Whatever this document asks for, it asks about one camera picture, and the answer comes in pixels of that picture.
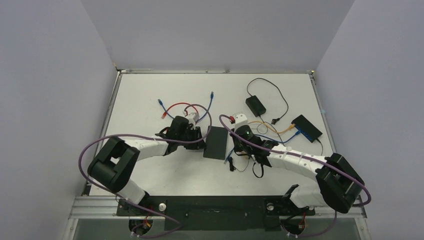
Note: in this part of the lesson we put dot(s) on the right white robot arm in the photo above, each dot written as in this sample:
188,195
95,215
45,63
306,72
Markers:
337,183

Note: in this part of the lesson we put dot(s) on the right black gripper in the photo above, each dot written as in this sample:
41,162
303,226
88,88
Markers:
238,145

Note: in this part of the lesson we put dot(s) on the black power adapter with cord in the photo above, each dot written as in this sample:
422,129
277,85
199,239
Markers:
273,112

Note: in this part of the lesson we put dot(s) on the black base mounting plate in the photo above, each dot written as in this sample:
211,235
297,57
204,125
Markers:
227,213

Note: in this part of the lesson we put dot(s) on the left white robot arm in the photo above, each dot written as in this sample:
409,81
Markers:
113,165

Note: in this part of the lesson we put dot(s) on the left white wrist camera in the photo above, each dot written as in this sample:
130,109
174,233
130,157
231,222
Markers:
192,118

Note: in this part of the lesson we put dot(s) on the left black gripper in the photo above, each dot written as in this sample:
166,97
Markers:
199,145

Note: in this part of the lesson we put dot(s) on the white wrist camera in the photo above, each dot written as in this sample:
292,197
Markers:
240,119
192,118

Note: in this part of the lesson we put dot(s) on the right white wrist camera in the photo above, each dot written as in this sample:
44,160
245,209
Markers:
240,119

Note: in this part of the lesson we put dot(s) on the black network switch small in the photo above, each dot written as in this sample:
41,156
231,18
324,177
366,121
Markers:
306,128

